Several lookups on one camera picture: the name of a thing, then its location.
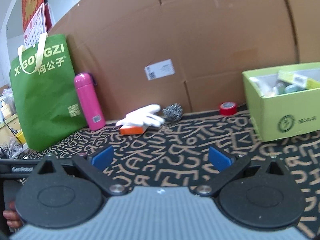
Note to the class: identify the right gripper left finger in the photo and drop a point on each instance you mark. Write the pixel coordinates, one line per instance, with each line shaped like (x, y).
(92, 167)

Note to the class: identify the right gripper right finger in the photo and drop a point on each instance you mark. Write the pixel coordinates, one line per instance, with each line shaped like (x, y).
(230, 168)

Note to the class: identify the yellow packaged box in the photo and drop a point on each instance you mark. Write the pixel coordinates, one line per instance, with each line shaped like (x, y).
(301, 81)

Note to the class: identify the person's left hand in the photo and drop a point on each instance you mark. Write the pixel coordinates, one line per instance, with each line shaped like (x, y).
(13, 219)

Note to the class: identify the orange white box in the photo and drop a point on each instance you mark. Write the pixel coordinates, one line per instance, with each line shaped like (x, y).
(132, 130)

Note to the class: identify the black tan lettered mat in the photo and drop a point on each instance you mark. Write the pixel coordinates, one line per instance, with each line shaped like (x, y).
(177, 154)

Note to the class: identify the red tape roll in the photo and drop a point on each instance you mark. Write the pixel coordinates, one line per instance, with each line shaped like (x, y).
(228, 108)

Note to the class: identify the steel wool scrubber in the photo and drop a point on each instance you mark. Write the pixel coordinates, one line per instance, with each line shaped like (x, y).
(173, 113)

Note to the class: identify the light green cardboard box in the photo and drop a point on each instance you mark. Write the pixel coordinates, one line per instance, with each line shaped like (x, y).
(278, 109)

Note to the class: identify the pink thermos bottle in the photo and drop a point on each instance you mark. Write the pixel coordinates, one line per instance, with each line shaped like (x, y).
(85, 89)

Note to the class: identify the green shopping bag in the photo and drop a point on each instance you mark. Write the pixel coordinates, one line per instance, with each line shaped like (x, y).
(42, 81)

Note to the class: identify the white shipping label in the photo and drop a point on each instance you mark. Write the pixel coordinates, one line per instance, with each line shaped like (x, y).
(159, 69)

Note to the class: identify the large brown cardboard box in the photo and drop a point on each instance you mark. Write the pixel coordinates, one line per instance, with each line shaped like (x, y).
(210, 43)

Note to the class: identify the red wall calendar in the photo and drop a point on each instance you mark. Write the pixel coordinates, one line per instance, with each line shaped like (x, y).
(36, 19)

